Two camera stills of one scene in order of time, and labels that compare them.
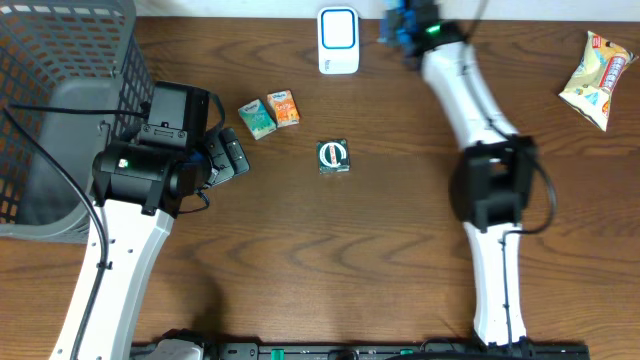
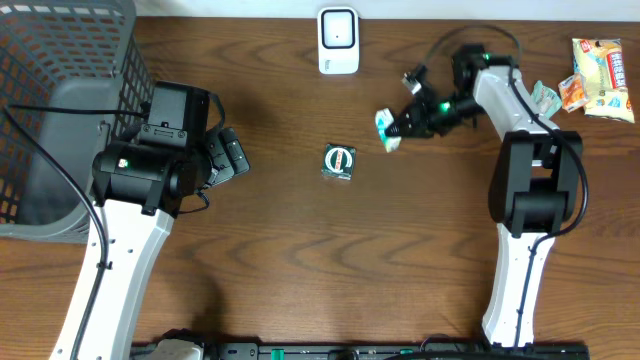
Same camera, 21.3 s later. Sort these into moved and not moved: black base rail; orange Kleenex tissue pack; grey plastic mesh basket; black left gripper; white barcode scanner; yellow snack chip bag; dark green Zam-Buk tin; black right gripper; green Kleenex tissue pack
Moved: dark green Zam-Buk tin; yellow snack chip bag; orange Kleenex tissue pack; green Kleenex tissue pack; black right gripper
Not moved: grey plastic mesh basket; white barcode scanner; black left gripper; black base rail
